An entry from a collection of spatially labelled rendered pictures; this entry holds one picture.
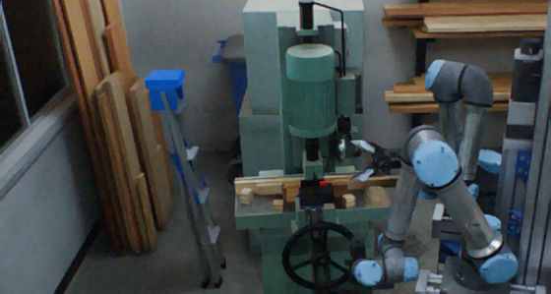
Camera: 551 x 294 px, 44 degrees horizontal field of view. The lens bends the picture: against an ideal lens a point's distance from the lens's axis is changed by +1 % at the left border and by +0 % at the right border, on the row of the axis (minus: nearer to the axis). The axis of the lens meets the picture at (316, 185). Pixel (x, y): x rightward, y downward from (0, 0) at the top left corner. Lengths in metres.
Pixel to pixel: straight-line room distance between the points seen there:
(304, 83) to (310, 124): 0.16
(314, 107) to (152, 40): 2.72
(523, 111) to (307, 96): 0.75
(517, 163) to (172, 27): 3.18
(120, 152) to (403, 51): 2.17
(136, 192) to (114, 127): 0.40
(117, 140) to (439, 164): 2.30
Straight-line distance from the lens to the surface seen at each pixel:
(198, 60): 5.00
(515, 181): 2.40
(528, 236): 2.42
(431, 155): 1.87
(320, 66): 2.41
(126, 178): 3.91
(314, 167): 2.59
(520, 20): 4.54
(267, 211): 2.56
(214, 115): 5.13
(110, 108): 3.75
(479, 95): 2.40
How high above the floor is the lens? 2.17
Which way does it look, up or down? 28 degrees down
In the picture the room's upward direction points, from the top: 1 degrees counter-clockwise
